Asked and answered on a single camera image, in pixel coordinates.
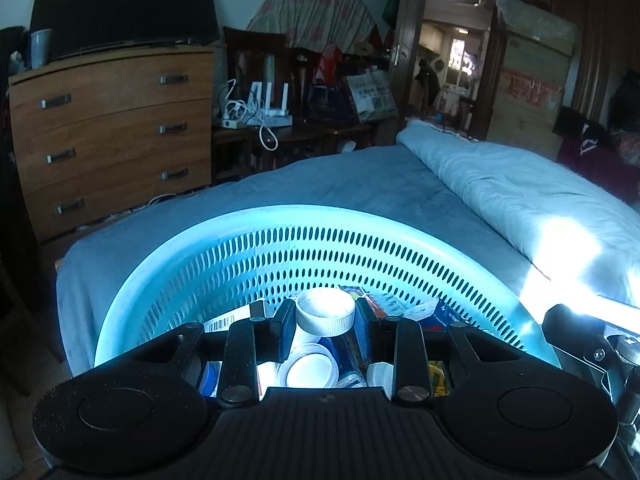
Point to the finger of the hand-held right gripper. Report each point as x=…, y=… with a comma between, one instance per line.
x=575, y=330

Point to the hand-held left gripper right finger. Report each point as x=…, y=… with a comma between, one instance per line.
x=365, y=330

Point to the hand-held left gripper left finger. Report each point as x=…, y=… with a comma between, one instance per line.
x=284, y=327

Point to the white round plastic lid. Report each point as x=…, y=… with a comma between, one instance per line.
x=325, y=312

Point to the light blue perforated plastic basket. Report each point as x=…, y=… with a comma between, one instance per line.
x=280, y=220

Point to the printed medicine box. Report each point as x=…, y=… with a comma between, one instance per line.
x=400, y=305

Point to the white cap bottle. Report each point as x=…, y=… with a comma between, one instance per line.
x=380, y=374

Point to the white barcode box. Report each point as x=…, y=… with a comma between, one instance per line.
x=227, y=321

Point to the yellow packet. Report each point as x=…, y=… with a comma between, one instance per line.
x=439, y=380

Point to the blue capped bottle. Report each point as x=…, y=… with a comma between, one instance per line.
x=210, y=379

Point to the bed with blue sheet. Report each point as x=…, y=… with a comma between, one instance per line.
x=325, y=185

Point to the light blue folded duvet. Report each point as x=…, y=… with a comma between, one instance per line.
x=500, y=180

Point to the maroon garment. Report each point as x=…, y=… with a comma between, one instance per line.
x=595, y=155

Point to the colourful patterned bag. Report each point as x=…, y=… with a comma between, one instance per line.
x=629, y=147

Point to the dark wooden side table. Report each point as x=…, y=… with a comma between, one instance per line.
x=310, y=135

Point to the white router with antennas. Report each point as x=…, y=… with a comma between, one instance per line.
x=277, y=117

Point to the large cardboard box red print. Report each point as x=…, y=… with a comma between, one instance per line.
x=530, y=110

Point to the dark blue bag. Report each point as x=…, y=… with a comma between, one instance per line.
x=327, y=102

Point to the black bag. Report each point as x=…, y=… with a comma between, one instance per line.
x=629, y=100

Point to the newspaper print bag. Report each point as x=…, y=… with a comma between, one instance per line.
x=372, y=92

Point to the wooden chest of drawers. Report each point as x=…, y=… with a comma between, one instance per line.
x=110, y=140

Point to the red bag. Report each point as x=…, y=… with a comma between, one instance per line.
x=327, y=65

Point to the dark wooden chair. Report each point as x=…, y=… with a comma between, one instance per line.
x=255, y=50

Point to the plastic covered cardboard box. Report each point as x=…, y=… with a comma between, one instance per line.
x=537, y=22

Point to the dark wooden door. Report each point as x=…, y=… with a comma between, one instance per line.
x=410, y=20

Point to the checked cloth covered fan shape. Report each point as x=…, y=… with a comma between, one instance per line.
x=310, y=10

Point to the green hanging cloth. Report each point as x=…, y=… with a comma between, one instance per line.
x=392, y=7

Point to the black flat screen television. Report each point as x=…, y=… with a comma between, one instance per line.
x=125, y=7

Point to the grey cup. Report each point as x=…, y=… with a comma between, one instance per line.
x=41, y=50

